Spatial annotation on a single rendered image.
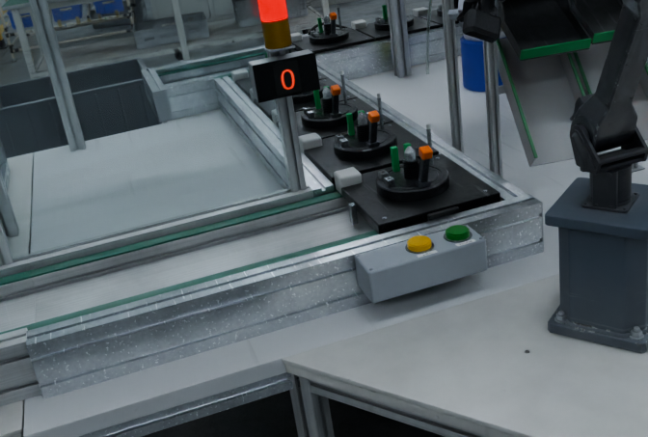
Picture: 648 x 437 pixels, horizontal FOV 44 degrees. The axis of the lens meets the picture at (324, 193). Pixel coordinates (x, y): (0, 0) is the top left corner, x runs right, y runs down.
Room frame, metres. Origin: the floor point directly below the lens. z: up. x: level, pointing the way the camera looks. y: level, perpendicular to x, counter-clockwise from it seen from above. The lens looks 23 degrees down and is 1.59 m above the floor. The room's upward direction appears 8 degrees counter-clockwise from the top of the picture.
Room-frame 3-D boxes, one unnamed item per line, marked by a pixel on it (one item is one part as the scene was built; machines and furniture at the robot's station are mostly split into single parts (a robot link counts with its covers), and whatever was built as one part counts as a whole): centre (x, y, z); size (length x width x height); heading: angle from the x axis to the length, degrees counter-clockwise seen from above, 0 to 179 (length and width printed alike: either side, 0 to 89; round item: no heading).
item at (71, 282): (1.35, 0.12, 0.91); 0.84 x 0.28 x 0.10; 105
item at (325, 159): (1.65, -0.11, 1.01); 0.24 x 0.24 x 0.13; 15
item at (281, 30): (1.47, 0.04, 1.28); 0.05 x 0.05 x 0.05
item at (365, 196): (1.41, -0.17, 0.96); 0.24 x 0.24 x 0.02; 15
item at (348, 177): (1.47, -0.05, 0.97); 0.05 x 0.05 x 0.04; 15
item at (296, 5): (6.97, 0.23, 0.40); 0.61 x 0.41 x 0.22; 97
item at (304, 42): (2.77, -0.10, 1.01); 0.24 x 0.24 x 0.13; 15
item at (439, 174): (1.41, -0.17, 0.98); 0.14 x 0.14 x 0.02
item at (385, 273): (1.18, -0.14, 0.93); 0.21 x 0.07 x 0.06; 105
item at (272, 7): (1.47, 0.04, 1.33); 0.05 x 0.05 x 0.05
